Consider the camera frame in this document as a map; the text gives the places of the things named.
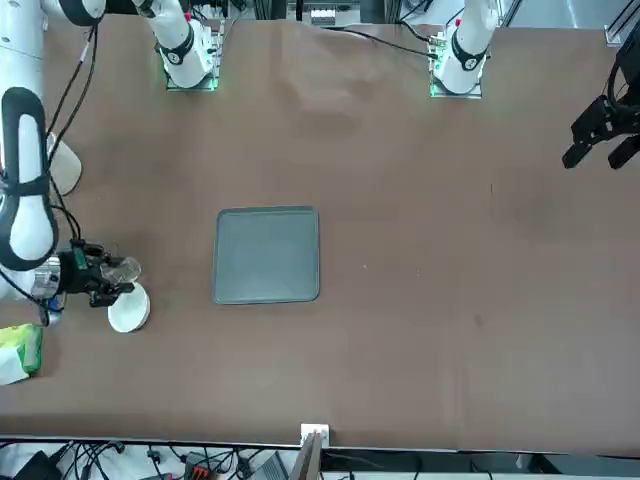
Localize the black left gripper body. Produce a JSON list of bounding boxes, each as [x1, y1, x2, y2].
[[617, 37, 640, 135]]

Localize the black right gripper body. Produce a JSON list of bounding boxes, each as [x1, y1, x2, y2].
[[58, 239, 104, 297]]

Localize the clear glass measuring cup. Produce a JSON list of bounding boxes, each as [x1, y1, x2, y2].
[[99, 255, 143, 286]]

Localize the green tissue pack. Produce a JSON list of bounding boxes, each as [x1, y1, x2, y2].
[[0, 323, 45, 386]]

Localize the beige trash bin with lid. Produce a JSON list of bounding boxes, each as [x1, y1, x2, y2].
[[46, 132, 83, 197]]

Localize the dark grey tray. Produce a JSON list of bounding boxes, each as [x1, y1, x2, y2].
[[211, 204, 321, 305]]

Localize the black power adapter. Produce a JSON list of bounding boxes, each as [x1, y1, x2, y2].
[[13, 449, 62, 480]]

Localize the black power strip red switches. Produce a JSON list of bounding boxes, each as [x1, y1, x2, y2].
[[182, 451, 212, 480]]

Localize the aluminium corner post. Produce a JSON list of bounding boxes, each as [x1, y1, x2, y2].
[[603, 8, 632, 47]]

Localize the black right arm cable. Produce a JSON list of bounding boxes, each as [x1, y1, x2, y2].
[[47, 14, 101, 244]]

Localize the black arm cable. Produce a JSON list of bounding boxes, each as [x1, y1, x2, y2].
[[47, 14, 101, 244], [319, 25, 437, 60]]

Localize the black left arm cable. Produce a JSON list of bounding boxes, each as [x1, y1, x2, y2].
[[319, 25, 437, 60]]

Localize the aluminium post with white bracket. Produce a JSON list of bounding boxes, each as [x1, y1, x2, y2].
[[292, 423, 331, 480]]

